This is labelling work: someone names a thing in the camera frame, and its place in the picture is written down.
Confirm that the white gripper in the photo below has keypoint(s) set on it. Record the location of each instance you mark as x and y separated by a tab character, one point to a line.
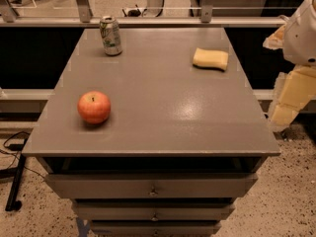
301	39

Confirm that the red apple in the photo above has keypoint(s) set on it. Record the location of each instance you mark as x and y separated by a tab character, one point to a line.
94	107

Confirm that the yellow sponge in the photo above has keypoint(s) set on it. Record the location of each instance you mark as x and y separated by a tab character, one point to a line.
210	59

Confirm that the grey drawer cabinet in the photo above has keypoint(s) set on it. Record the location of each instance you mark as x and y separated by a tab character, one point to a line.
166	115

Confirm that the top grey drawer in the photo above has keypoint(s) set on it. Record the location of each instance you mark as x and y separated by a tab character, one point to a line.
165	185

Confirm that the grey drawer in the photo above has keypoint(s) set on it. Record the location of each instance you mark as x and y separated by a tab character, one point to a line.
156	210
165	185
155	229

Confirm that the bottom grey drawer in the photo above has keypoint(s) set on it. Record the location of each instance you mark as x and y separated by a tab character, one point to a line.
155	229

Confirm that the middle grey drawer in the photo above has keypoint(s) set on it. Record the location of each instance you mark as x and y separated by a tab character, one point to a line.
156	210

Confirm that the black table leg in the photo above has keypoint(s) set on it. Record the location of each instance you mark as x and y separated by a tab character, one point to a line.
12	203

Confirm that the metal railing frame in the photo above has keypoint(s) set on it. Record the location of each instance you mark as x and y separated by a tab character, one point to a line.
85	19

